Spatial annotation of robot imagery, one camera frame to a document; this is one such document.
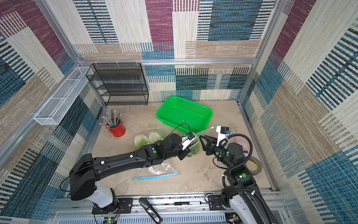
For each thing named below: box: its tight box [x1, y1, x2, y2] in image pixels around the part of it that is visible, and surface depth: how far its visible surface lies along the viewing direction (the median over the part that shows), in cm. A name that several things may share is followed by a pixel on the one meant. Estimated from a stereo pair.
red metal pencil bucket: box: [107, 119, 126, 138], surface depth 104 cm
